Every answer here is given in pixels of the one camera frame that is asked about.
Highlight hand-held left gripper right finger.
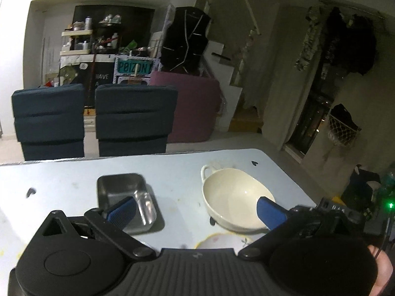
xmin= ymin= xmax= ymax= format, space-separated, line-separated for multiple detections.
xmin=237 ymin=196 xmax=321 ymax=260

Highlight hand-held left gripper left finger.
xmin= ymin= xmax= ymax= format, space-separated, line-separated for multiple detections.
xmin=39 ymin=196 xmax=156 ymax=261

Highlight square steel container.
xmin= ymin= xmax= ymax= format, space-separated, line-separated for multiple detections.
xmin=97 ymin=173 xmax=158 ymax=234

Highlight cream bowl with handles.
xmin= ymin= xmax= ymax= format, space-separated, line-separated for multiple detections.
xmin=200 ymin=164 xmax=277 ymax=234

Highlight white floral plate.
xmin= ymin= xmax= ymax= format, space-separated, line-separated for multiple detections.
xmin=195 ymin=233 xmax=263 ymax=250

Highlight person's right hand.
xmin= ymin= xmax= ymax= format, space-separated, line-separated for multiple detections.
xmin=367 ymin=244 xmax=395 ymax=296

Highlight black bag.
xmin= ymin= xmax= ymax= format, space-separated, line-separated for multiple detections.
xmin=341 ymin=165 xmax=382 ymax=211

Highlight white net basket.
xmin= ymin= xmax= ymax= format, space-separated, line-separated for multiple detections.
xmin=324 ymin=104 xmax=362 ymax=155

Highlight brown cardboard box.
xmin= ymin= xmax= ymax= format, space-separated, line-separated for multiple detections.
xmin=230 ymin=115 xmax=264 ymax=134

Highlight dark blue chair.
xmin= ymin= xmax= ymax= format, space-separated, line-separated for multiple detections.
xmin=12 ymin=83 xmax=86 ymax=161
xmin=94 ymin=83 xmax=179 ymax=158

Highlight dark glass door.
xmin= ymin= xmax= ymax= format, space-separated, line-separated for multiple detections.
xmin=290 ymin=62 xmax=336 ymax=155

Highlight maroon sofa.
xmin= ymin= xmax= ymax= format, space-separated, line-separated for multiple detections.
xmin=150 ymin=71 xmax=222 ymax=144

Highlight black lettered cabinet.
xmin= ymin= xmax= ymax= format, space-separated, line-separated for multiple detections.
xmin=59 ymin=55 xmax=116 ymax=111

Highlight teal sign plate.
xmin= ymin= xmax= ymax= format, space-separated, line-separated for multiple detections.
xmin=115 ymin=58 xmax=154 ymax=76

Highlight white staircase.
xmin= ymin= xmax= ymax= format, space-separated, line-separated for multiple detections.
xmin=200 ymin=40 xmax=244 ymax=130

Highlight hanging dark clothes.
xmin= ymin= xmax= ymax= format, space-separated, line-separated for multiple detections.
xmin=324 ymin=6 xmax=378 ymax=75

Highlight hanging floral garment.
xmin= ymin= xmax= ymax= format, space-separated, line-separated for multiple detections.
xmin=295 ymin=4 xmax=324 ymax=72

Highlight white storage shelf rack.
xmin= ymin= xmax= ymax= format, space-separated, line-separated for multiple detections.
xmin=60 ymin=29 xmax=95 ymax=56

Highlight black folded garment rack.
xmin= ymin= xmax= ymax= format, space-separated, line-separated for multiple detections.
xmin=161 ymin=6 xmax=212 ymax=74

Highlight white handrail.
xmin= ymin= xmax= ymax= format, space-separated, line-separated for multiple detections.
xmin=234 ymin=0 xmax=260 ymax=36

